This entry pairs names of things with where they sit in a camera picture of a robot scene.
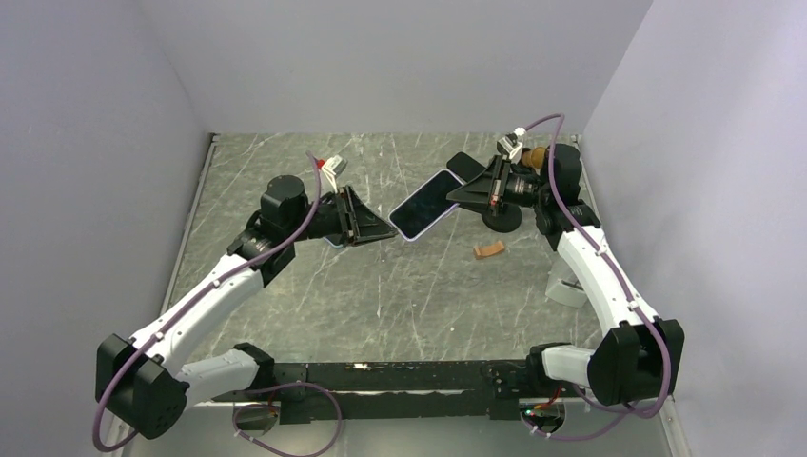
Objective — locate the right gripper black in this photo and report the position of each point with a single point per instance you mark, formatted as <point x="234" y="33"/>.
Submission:
<point x="488" y="188"/>

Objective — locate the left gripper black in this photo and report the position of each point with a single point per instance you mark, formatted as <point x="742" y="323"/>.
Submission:
<point x="370" y="226"/>

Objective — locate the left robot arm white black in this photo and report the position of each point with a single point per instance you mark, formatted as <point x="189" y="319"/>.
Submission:
<point x="146" y="380"/>

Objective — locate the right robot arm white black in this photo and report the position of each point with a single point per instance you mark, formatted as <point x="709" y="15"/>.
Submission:
<point x="639" y="354"/>

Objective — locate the black phone on table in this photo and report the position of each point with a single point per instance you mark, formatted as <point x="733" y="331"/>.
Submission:
<point x="464" y="166"/>

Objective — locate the phone in blue case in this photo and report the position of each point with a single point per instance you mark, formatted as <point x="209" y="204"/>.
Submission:
<point x="334" y="242"/>

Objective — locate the white phone stand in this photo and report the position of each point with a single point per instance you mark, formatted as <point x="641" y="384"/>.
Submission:
<point x="564" y="287"/>

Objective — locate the wooden microphone on black stand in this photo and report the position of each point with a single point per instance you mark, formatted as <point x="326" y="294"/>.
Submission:
<point x="510" y="218"/>

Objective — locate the small brown wooden block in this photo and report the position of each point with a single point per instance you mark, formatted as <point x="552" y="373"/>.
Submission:
<point x="486" y="251"/>

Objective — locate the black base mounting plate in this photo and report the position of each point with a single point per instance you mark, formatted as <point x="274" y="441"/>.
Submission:
<point x="492" y="389"/>

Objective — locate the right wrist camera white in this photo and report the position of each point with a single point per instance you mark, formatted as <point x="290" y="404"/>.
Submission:
<point x="510" y="146"/>

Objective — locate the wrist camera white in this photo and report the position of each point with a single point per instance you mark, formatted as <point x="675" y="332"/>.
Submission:
<point x="510" y="146"/>
<point x="332" y="167"/>

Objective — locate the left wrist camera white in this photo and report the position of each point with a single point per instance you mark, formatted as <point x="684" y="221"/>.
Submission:
<point x="332" y="167"/>

